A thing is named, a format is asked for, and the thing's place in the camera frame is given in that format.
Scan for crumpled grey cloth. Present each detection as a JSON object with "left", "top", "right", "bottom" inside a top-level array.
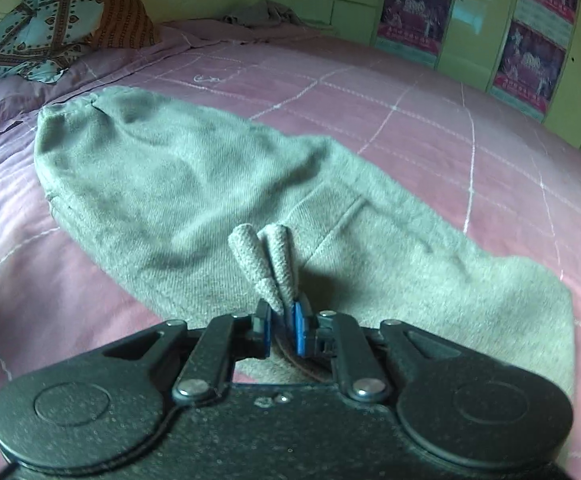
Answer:
[{"left": 223, "top": 0, "right": 317, "bottom": 29}]

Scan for lilac pillow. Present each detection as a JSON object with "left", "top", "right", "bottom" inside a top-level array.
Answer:
[{"left": 0, "top": 27, "right": 196, "bottom": 140}]

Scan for orange patterned pillow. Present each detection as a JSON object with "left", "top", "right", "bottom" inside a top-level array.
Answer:
[{"left": 90, "top": 0, "right": 162, "bottom": 52}]

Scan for cream wardrobe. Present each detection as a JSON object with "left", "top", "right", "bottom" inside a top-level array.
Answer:
[{"left": 290, "top": 0, "right": 581, "bottom": 151}]

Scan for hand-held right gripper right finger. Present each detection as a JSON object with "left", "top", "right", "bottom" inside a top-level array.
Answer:
[{"left": 293, "top": 301, "right": 476, "bottom": 405}]

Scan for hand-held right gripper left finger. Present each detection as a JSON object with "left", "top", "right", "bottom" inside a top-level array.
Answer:
[{"left": 103, "top": 300, "right": 274, "bottom": 406}]

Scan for bed with pink checked sheet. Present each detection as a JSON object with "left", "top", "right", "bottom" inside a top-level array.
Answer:
[{"left": 0, "top": 25, "right": 581, "bottom": 480}]

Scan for blue patterned pillow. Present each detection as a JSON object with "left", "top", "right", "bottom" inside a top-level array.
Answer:
[{"left": 0, "top": 0, "right": 106, "bottom": 91}]

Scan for grey-green pants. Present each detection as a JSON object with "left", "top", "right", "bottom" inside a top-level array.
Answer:
[{"left": 34, "top": 85, "right": 577, "bottom": 396}]

